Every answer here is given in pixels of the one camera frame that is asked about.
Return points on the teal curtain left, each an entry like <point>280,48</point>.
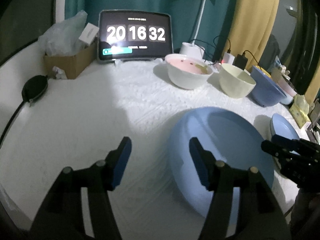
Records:
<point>214,29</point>

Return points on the clear plastic bag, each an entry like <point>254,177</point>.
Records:
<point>62,39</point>

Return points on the tablet showing clock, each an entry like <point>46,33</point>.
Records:
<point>133,35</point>

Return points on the white desk lamp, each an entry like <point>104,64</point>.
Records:
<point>190,49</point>

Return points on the pink strawberry bowl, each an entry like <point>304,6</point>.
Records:
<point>186,72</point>

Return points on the yellow curtain left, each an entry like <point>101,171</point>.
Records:
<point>252,24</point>

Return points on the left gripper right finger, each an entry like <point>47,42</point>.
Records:
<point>259,214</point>

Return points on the white utensil basket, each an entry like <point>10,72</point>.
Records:
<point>277,69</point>

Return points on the cardboard box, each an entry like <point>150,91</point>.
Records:
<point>71,66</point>

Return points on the black round pouch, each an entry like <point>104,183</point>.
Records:
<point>34,88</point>

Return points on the small white box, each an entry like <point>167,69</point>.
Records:
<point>88,34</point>

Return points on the cream bowl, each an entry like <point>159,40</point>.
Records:
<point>235,82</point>

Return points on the yellow tissue pack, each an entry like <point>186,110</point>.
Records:
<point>299,111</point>

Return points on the stacked pink blue bowls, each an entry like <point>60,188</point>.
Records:
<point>288,89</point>

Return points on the yellow wipes pack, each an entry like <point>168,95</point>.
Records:
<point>264,71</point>

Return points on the dark blue bowl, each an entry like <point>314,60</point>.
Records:
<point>266,92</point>

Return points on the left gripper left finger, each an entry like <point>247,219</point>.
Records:
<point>60,215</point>

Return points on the black power adapter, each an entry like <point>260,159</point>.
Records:
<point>240,61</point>

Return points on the light blue deep plate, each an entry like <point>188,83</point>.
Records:
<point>228,136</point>

